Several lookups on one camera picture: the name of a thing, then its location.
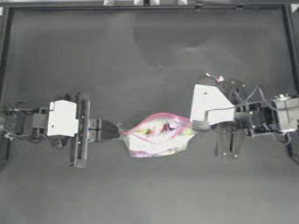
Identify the black table frame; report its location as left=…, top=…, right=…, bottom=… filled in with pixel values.
left=0, top=0, right=299, bottom=74

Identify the clear bag with pink zip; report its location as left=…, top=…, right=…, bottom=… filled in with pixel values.
left=120, top=112, right=197, bottom=158

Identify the candy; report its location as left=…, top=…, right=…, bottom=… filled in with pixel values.
left=204, top=72, right=226, bottom=84

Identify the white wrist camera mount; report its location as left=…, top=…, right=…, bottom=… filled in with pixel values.
left=45, top=99, right=79, bottom=138
left=188, top=83, right=237, bottom=127

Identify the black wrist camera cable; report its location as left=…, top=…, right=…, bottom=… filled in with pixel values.
left=201, top=83, right=278, bottom=123

